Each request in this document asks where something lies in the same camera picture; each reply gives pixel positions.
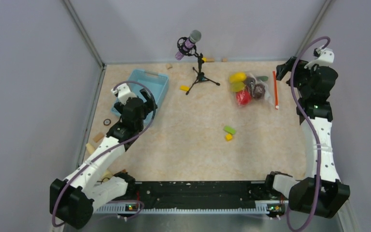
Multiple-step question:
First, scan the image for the green toy pepper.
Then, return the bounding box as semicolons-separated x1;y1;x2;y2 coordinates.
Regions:
257;76;269;82

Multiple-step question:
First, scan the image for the clear zip top bag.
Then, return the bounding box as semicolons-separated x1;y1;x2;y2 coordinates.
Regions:
228;71;279;110

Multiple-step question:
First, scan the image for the red toy tomato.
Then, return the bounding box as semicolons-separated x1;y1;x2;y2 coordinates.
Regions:
235;90;252;105

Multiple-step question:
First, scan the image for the yellow toy squash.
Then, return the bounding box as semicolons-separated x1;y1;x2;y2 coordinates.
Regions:
228;72;247;84

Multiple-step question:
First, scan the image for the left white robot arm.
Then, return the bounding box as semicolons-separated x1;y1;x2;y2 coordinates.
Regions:
49;81;157;229

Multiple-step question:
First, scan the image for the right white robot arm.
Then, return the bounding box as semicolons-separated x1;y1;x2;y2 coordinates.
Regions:
264;47;350;218

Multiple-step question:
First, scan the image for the light blue plastic basket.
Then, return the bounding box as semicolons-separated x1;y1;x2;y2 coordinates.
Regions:
111;69;170;126

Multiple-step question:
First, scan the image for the yellow rectangular block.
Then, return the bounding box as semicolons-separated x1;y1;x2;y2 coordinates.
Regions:
180;86;189;91

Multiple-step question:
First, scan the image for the cream toy cylinder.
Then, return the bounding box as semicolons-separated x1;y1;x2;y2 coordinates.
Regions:
85;143;96;155

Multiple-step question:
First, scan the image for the black tripod mic stand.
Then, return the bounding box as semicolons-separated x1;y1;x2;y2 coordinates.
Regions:
185;52;221;95

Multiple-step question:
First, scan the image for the green toy block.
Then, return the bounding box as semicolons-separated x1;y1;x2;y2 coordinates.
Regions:
223;126;236;135

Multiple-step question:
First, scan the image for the small yellow toy cube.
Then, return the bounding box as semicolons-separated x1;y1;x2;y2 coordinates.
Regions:
225;133;233;142

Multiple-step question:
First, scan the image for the purple microphone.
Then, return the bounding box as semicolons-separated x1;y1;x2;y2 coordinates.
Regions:
175;30;201;60

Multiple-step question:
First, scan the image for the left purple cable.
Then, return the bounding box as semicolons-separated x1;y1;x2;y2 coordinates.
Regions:
51;80;158;228

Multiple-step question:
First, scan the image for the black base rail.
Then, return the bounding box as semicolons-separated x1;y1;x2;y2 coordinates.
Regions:
105;181;297;210

